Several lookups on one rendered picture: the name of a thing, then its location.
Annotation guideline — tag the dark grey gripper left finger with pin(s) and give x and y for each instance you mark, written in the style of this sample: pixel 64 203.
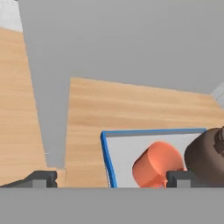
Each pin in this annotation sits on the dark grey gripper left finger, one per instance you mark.
pixel 40 176

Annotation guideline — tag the dark brown kettle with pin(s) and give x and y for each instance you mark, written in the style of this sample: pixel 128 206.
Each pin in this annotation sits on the dark brown kettle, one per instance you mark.
pixel 204 157

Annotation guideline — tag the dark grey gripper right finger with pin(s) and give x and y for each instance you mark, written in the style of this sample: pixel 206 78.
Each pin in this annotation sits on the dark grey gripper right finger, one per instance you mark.
pixel 179 176

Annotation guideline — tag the blue-rimmed grey tray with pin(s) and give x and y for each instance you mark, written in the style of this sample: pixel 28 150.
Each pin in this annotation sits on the blue-rimmed grey tray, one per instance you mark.
pixel 125 157

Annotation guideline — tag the orange cylindrical cup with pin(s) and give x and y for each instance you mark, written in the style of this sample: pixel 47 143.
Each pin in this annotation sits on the orange cylindrical cup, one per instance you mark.
pixel 157 163

